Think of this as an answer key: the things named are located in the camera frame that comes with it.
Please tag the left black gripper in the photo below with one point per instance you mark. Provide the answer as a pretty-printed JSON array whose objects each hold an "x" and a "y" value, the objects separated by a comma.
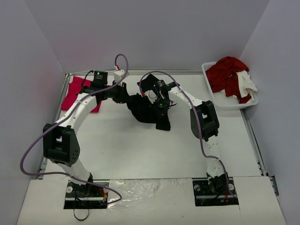
[{"x": 122, "y": 92}]

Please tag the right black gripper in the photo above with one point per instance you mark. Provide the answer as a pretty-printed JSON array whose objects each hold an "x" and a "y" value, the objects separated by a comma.
[{"x": 161, "y": 106}]

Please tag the black t shirt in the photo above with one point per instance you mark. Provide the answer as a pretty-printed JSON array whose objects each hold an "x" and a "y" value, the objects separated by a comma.
[{"x": 142, "y": 110}]

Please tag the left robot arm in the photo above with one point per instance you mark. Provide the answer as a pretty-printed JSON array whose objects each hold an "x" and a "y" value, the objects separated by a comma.
[{"x": 60, "y": 143}]

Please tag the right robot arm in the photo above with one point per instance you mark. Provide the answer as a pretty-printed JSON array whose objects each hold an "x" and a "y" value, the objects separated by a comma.
[{"x": 204, "y": 125}]

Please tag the white plastic basket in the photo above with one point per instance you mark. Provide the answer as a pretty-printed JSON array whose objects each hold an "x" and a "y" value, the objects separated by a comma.
[{"x": 222, "y": 102}]

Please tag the red t shirt in basket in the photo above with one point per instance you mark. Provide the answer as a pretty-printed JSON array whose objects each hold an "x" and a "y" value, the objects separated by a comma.
[{"x": 223, "y": 77}]

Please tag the white t shirt in basket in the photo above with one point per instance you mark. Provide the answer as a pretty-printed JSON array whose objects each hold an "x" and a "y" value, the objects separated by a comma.
[{"x": 243, "y": 86}]

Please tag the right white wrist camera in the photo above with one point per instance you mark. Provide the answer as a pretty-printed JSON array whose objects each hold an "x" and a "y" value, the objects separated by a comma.
[{"x": 154, "y": 99}]

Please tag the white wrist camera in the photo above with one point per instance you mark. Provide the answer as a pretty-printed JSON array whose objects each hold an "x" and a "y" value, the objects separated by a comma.
[
  {"x": 154, "y": 99},
  {"x": 118, "y": 74}
]

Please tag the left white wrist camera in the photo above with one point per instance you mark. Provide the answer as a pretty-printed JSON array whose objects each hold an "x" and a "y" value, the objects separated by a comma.
[{"x": 118, "y": 74}]

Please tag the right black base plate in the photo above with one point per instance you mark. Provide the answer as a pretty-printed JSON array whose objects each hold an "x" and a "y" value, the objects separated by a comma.
[{"x": 205, "y": 195}]

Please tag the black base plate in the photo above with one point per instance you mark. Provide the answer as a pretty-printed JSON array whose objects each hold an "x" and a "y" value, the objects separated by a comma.
[
  {"x": 85, "y": 197},
  {"x": 205, "y": 195}
]

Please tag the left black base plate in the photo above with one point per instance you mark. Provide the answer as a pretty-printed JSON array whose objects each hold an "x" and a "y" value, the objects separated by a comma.
[{"x": 85, "y": 197}]

